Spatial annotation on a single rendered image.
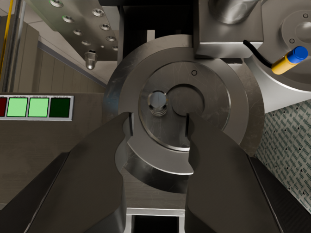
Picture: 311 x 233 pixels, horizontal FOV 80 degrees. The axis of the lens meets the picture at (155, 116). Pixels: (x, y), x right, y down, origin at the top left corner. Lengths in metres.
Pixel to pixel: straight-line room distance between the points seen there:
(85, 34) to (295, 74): 0.42
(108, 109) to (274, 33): 0.18
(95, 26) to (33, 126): 0.32
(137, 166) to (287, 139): 0.25
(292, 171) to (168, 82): 0.25
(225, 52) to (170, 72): 0.05
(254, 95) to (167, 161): 0.10
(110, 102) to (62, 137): 0.40
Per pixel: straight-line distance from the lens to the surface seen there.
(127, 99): 0.17
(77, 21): 0.47
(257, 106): 0.19
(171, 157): 0.16
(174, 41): 0.20
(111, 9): 0.22
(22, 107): 0.63
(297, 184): 0.35
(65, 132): 0.56
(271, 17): 0.24
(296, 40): 0.23
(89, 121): 0.54
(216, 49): 0.17
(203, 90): 0.16
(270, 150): 0.40
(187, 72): 0.16
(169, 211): 0.53
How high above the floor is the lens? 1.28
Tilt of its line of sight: 9 degrees down
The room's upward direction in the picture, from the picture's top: 179 degrees counter-clockwise
